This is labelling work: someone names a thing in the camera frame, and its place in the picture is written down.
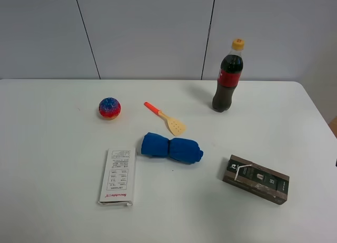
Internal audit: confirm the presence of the cola bottle yellow cap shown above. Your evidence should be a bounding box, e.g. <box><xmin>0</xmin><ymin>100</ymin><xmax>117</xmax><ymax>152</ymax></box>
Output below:
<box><xmin>212</xmin><ymin>38</ymin><xmax>245</xmax><ymax>112</ymax></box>

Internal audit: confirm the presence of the blue towel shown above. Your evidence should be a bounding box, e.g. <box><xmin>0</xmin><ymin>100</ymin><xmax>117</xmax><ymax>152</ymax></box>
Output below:
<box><xmin>141</xmin><ymin>132</ymin><xmax>204</xmax><ymax>164</ymax></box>

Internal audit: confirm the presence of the red blue toy donut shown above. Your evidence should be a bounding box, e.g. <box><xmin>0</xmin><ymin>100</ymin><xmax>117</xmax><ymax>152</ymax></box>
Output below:
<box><xmin>98</xmin><ymin>98</ymin><xmax>121</xmax><ymax>120</ymax></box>

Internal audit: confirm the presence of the wooden spatula orange handle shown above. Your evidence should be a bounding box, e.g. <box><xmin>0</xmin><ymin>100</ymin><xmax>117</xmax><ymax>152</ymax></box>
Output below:
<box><xmin>144</xmin><ymin>102</ymin><xmax>186</xmax><ymax>137</ymax></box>

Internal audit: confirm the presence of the dark brown carton box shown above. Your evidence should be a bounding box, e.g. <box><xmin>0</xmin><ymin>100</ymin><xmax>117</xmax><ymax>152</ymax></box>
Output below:
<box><xmin>223</xmin><ymin>155</ymin><xmax>290</xmax><ymax>205</ymax></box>

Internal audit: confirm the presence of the white printed carton box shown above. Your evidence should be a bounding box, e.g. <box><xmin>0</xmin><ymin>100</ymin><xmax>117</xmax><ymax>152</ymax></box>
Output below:
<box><xmin>98</xmin><ymin>148</ymin><xmax>136</xmax><ymax>206</ymax></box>

